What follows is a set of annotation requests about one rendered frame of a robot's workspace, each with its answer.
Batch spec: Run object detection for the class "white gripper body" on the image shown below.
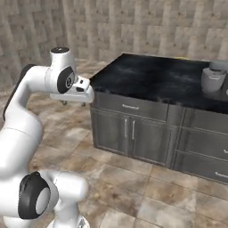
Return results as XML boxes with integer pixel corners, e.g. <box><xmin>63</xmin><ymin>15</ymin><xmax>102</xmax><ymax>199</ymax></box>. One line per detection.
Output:
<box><xmin>49</xmin><ymin>85</ymin><xmax>95</xmax><ymax>104</ymax></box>

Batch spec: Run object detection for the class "grey cupboard door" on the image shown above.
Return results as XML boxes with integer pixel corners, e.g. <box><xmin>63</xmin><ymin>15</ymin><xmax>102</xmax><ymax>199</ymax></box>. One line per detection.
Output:
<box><xmin>91</xmin><ymin>108</ymin><xmax>131</xmax><ymax>156</ymax></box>
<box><xmin>129</xmin><ymin>117</ymin><xmax>174</xmax><ymax>167</ymax></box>

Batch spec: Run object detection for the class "wide grey drawer front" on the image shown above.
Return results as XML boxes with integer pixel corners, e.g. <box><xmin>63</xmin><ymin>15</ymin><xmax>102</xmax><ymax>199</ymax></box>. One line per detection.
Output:
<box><xmin>93</xmin><ymin>92</ymin><xmax>169</xmax><ymax>122</ymax></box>

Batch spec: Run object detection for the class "grey round cooking appliance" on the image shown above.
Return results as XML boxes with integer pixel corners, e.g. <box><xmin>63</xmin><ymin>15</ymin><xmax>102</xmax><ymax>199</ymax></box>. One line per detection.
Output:
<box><xmin>200</xmin><ymin>60</ymin><xmax>228</xmax><ymax>94</ymax></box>

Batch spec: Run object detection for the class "silver cupboard door handle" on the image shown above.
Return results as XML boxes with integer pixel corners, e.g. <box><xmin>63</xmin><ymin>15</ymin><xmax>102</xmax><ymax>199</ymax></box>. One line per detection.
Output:
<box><xmin>123</xmin><ymin>118</ymin><xmax>128</xmax><ymax>139</ymax></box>
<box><xmin>131</xmin><ymin>119</ymin><xmax>136</xmax><ymax>141</ymax></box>

